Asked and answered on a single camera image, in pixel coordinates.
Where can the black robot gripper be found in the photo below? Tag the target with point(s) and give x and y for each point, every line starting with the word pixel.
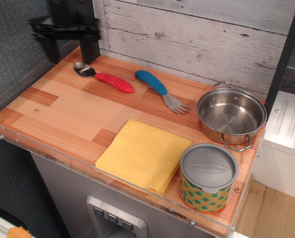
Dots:
pixel 68 20

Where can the blue handled metal fork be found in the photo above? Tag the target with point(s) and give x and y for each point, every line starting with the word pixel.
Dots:
pixel 172 102

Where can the yellow folded cloth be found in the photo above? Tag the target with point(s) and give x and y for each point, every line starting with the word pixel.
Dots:
pixel 143 156

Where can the clear acrylic edge guard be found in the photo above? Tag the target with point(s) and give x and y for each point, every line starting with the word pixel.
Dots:
pixel 70 181

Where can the small steel pot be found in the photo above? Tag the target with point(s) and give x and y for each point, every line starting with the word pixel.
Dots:
pixel 231 116

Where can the silver dispenser panel with buttons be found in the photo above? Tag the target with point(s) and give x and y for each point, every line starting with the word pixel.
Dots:
pixel 109 221

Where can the green orange patterned can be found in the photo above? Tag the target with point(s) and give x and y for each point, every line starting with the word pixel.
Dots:
pixel 207 174

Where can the orange object at corner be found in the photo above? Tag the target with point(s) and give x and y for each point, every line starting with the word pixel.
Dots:
pixel 18 232

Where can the white toy sink unit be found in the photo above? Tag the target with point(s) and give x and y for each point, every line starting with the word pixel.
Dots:
pixel 274 165

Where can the red handled metal spoon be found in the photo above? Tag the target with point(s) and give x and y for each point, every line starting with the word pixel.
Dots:
pixel 85 70

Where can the dark right vertical post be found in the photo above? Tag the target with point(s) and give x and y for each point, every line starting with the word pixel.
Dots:
pixel 281 69

